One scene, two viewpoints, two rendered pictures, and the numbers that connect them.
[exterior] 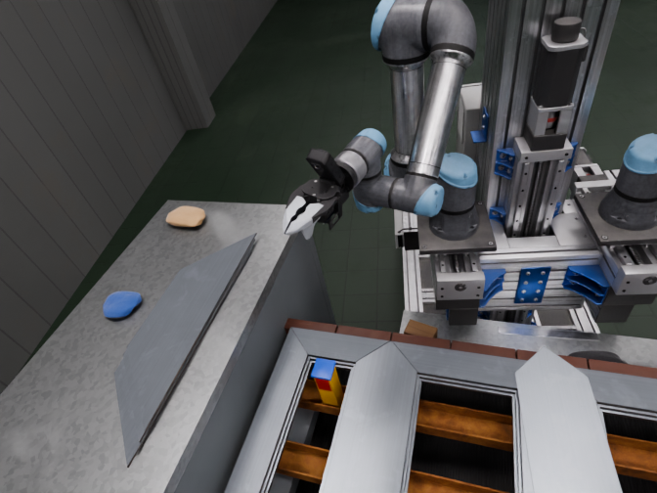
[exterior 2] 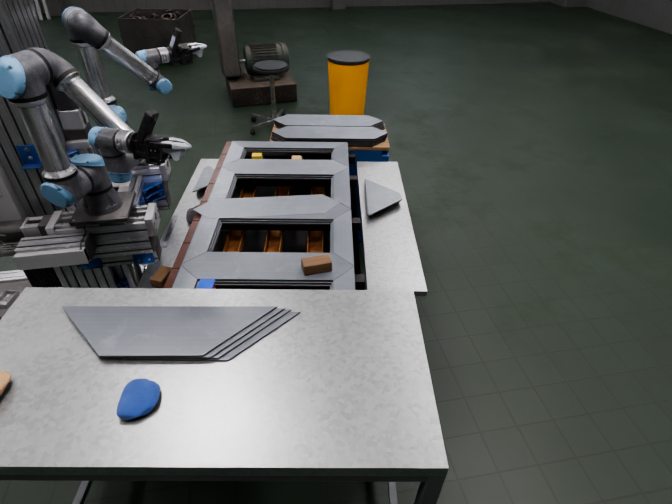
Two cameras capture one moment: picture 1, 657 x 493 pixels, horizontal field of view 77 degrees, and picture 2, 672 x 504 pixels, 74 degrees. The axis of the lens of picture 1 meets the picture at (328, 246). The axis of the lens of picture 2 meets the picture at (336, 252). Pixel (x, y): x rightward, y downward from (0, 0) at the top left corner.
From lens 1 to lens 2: 1.66 m
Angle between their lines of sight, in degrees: 80
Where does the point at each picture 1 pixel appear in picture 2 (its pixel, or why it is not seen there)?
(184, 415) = (261, 298)
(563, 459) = (254, 208)
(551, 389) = (219, 208)
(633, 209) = not seen: hidden behind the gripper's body
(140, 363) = (221, 335)
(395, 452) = (257, 255)
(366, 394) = (222, 270)
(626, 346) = (183, 207)
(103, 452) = (293, 333)
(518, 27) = not seen: hidden behind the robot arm
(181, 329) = (186, 320)
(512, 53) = not seen: hidden behind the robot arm
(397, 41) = (37, 81)
